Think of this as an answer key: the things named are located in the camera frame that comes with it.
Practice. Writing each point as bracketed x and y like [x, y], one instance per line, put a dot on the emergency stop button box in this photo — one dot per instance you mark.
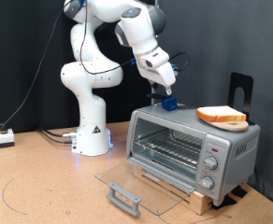
[5, 138]

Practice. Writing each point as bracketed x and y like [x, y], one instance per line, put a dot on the metal oven rack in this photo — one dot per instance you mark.
[174, 147]

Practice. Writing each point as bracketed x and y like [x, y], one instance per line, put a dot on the black metal bookend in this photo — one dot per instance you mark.
[236, 81]

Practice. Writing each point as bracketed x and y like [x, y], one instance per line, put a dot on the grey metal pole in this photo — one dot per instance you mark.
[157, 2]

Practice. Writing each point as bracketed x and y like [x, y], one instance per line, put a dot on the wooden block under oven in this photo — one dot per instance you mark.
[198, 203]

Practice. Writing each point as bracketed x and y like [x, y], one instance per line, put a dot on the small blue object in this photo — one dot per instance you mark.
[169, 104]

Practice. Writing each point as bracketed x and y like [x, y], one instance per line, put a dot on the black foam pad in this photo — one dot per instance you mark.
[240, 192]
[223, 202]

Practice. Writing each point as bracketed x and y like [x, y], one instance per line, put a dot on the silver oven knob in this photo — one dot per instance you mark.
[207, 183]
[210, 163]

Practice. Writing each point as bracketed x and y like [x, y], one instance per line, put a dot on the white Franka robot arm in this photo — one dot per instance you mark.
[89, 124]

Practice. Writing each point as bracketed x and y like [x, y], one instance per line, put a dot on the round wooden cutting board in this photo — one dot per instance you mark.
[233, 127]

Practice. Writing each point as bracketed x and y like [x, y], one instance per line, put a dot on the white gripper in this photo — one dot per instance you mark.
[161, 74]

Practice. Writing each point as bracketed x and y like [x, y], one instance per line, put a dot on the white bread slice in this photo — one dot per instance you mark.
[220, 113]

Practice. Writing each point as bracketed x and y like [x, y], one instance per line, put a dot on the silver toaster oven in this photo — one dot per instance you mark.
[245, 149]

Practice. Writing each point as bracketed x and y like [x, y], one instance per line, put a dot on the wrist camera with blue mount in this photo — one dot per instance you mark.
[174, 67]

